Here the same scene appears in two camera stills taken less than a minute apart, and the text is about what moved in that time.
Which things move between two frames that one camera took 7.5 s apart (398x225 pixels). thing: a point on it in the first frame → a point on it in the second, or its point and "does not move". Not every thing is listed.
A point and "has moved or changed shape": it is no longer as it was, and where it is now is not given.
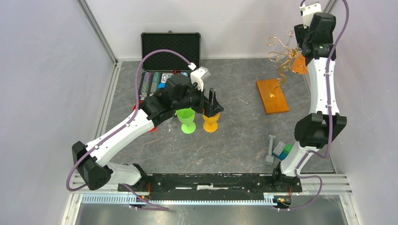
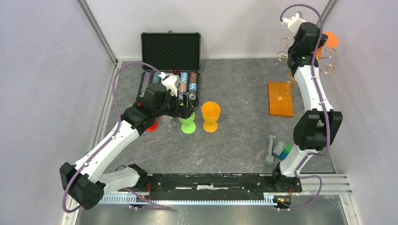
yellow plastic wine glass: [210, 124] does not move
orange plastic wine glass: [299, 65] has moved or changed shape
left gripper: [211, 106] → [185, 110]
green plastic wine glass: [187, 116] does not move
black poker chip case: [157, 66] does not move
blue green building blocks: [281, 151] does not move
